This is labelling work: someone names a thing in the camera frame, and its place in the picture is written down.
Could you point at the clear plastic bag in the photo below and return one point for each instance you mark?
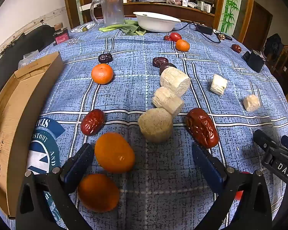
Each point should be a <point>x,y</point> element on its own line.
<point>26,60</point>

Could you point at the small brown trinket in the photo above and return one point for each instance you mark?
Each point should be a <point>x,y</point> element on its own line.
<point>222,36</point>

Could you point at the large red date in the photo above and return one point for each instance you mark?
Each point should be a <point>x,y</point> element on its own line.
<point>201,127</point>
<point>92,122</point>

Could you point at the red tomato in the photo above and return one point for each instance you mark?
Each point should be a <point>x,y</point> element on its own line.
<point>238,194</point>
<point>175,36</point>

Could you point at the white bowl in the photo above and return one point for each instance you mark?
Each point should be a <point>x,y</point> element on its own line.
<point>156,22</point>

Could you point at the green bamboo wall decal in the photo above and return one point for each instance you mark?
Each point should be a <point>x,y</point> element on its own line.
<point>230,4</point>

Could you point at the blue plaid tablecloth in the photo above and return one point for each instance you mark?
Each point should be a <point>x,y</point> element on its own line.
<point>158,196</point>

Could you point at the small green fruit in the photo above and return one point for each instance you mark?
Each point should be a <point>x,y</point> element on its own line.
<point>84,28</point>

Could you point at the black round fan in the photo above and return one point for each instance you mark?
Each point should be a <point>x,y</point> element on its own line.
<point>274,44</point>

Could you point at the clear plastic pitcher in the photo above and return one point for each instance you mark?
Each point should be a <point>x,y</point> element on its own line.
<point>111,8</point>

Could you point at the black power adapter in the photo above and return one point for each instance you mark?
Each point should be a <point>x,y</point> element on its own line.
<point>204,28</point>

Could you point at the black sofa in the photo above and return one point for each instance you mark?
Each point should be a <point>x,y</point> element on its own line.
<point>14,45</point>

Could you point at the dark purple date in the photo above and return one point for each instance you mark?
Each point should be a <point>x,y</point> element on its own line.
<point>159,61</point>
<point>105,58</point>

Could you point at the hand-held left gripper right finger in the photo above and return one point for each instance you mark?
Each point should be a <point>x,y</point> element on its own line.
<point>207,166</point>

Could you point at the pink and black box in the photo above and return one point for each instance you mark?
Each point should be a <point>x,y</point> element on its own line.
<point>61,37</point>

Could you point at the orange mandarin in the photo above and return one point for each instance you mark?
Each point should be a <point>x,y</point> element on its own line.
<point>114,152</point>
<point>98,192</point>
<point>102,73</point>
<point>182,45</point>

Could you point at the dark purple plum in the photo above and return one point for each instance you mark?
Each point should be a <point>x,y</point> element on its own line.
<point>169,66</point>

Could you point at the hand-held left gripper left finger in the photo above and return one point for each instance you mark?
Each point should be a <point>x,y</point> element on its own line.
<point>78,166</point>

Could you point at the small pale sugarcane chunk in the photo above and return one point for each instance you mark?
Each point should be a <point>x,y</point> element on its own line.
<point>218,84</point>
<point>251,103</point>

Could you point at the green leafy vegetable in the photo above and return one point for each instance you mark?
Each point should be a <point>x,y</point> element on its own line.
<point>127,28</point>

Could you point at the wooden counter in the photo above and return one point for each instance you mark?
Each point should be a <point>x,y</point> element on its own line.
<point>194,12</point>

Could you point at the small red date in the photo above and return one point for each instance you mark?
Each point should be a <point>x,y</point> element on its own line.
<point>236,48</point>
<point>167,38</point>

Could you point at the brown cardboard box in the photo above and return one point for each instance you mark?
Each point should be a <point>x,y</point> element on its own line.
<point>12,115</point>

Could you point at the black device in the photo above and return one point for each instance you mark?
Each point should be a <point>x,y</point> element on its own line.
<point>254,61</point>

